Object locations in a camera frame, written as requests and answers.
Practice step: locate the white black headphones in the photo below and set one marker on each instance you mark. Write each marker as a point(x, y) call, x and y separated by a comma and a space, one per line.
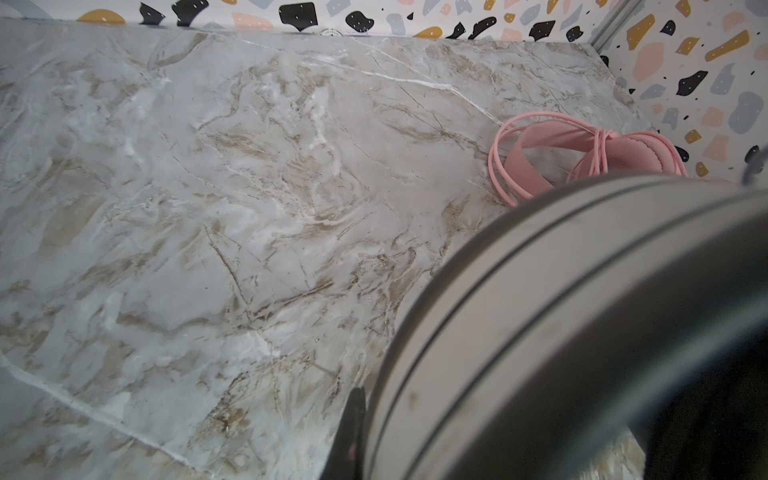
point(632, 301)

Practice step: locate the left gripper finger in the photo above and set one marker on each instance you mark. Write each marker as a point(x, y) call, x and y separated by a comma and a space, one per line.
point(344, 461)

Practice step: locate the right aluminium corner post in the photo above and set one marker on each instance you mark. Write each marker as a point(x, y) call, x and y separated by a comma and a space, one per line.
point(620, 11)

